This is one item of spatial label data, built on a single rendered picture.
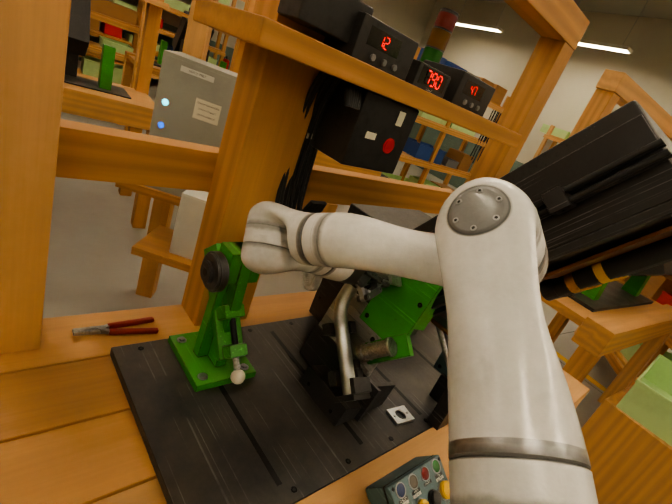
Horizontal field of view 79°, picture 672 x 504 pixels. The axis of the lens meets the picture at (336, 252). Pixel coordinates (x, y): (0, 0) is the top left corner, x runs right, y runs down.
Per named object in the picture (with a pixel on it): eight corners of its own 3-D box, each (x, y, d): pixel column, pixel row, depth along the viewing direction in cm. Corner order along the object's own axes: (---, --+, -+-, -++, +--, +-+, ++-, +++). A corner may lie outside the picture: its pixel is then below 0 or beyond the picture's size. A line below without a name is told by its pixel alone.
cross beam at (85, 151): (450, 215, 159) (460, 194, 156) (48, 176, 69) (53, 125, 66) (440, 209, 162) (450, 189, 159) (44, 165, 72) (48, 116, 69)
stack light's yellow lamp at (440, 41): (447, 55, 103) (455, 36, 101) (436, 48, 99) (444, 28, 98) (432, 51, 106) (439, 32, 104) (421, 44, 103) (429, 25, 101)
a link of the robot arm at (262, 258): (332, 287, 65) (341, 234, 66) (259, 271, 53) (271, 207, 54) (301, 284, 69) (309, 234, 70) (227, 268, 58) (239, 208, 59)
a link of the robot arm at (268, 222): (275, 210, 64) (346, 208, 56) (265, 264, 63) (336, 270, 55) (241, 196, 59) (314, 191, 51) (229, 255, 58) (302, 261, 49)
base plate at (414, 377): (525, 377, 129) (528, 372, 128) (190, 566, 53) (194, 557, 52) (427, 301, 155) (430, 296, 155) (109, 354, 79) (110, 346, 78)
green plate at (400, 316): (415, 353, 86) (471, 271, 83) (395, 352, 80) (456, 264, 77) (378, 320, 93) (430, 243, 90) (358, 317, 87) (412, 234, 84)
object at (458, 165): (454, 218, 747) (517, 94, 663) (355, 203, 594) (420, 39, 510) (434, 206, 785) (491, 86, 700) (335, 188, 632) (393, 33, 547)
